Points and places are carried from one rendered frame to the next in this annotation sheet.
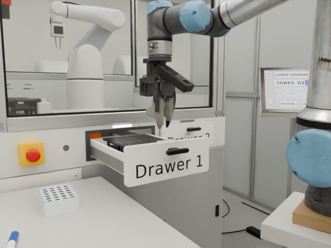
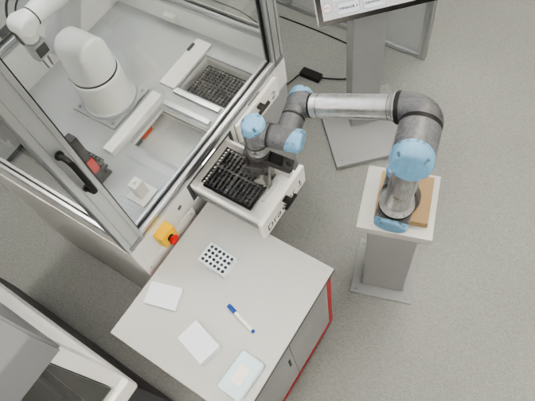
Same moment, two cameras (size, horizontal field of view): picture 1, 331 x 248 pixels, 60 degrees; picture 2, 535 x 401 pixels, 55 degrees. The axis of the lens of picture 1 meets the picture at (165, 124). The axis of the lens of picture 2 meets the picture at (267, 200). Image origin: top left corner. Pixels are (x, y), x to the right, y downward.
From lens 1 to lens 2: 1.50 m
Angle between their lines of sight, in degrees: 55
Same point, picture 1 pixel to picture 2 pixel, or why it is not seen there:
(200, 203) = not seen: hidden behind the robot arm
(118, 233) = (282, 275)
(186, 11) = (290, 149)
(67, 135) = (177, 201)
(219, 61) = (271, 15)
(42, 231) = (237, 293)
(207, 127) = (271, 87)
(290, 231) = (374, 229)
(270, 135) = not seen: outside the picture
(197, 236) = not seen: hidden behind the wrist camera
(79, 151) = (187, 200)
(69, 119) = (174, 192)
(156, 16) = (257, 142)
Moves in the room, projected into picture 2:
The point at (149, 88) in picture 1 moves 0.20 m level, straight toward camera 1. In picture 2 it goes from (255, 171) to (283, 217)
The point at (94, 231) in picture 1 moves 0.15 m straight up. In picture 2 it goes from (267, 279) to (261, 265)
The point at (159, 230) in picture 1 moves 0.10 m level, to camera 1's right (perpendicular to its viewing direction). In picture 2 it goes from (302, 262) to (326, 251)
